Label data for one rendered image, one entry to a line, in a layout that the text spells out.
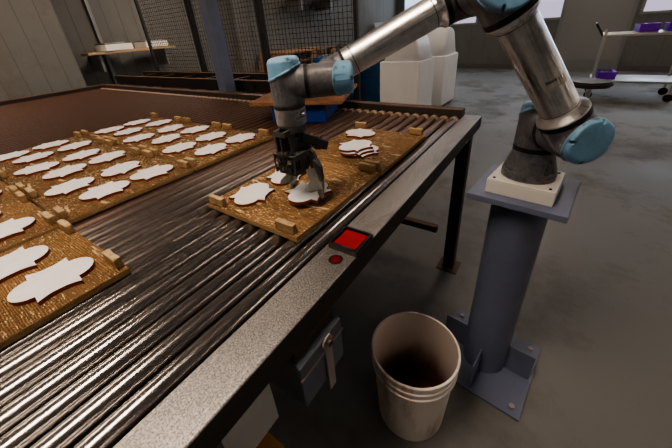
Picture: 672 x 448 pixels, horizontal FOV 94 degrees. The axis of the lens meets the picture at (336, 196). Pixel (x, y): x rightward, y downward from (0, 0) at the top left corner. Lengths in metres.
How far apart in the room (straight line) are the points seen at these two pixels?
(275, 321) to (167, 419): 0.19
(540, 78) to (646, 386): 1.42
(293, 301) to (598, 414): 1.39
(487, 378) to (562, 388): 0.29
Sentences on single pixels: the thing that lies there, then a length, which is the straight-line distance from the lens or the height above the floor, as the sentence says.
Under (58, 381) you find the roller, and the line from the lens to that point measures 0.70.
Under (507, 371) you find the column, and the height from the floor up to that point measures 0.01.
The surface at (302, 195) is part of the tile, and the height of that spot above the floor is 0.96.
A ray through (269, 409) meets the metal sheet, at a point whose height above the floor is 0.78.
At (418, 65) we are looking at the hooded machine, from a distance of 4.68.
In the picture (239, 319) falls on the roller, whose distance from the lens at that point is 0.63.
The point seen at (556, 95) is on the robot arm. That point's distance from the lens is 0.89.
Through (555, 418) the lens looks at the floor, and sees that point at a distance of 1.68.
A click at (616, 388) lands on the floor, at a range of 1.87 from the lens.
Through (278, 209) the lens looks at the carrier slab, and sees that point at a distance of 0.87.
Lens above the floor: 1.37
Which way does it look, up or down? 29 degrees down
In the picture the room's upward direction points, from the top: 5 degrees counter-clockwise
